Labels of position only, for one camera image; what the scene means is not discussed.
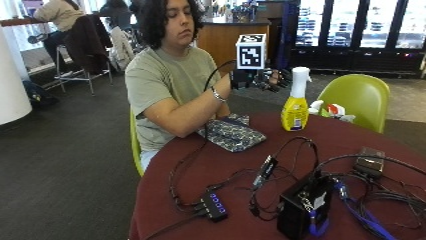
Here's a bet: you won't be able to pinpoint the white marker cube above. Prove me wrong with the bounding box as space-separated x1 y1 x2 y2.
234 33 268 71

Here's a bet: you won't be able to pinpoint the yellow spray bottle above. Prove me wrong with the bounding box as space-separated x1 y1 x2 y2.
280 66 313 132

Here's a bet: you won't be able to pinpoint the wooden counter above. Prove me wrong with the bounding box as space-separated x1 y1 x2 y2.
196 15 273 68

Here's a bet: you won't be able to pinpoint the red and white spray bottle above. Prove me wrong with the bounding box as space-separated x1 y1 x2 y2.
325 103 357 123

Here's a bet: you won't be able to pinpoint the patterned fabric pouch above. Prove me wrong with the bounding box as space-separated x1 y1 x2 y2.
196 113 268 153

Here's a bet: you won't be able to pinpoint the green plastic chair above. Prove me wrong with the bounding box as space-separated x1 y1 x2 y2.
129 109 146 178
315 73 391 135

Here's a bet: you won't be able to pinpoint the the person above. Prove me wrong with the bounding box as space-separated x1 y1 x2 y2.
124 0 233 173

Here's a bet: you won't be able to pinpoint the glass door display fridges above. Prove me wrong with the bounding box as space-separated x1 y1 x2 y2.
289 0 426 74

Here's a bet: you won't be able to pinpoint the black adapter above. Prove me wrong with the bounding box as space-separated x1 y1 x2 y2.
252 154 280 188

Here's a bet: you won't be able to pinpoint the small black flat device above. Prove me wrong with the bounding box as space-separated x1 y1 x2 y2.
353 146 387 178

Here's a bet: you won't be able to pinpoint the white jacket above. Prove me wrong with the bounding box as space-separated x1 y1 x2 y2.
108 25 136 72

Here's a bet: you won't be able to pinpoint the black box device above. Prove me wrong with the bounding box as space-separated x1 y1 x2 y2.
276 174 335 240

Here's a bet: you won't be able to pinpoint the black hub with blue lights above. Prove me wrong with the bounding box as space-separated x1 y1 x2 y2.
198 189 230 223

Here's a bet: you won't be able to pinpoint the metal stool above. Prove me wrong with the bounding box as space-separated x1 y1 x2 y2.
53 43 114 97

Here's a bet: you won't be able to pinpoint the dark jacket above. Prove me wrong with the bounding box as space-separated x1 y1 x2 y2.
63 14 114 75

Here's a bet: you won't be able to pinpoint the black bag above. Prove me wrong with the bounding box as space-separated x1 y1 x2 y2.
21 79 60 108

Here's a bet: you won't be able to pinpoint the white column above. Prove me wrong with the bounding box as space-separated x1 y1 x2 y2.
0 25 35 127

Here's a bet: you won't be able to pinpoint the wooden bar table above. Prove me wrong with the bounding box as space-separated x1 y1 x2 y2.
0 17 51 28

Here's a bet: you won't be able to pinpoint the silver bracelet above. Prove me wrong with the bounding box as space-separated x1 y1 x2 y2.
209 86 228 104

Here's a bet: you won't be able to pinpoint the black looped cable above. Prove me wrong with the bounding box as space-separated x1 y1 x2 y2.
248 135 319 222

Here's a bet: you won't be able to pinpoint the black glove cable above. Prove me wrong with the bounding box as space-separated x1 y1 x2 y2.
166 59 238 214

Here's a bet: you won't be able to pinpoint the bundle of black cables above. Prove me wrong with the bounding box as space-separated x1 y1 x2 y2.
313 153 426 234

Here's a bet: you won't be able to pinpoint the blue cable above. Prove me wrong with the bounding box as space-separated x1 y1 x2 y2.
309 182 398 240

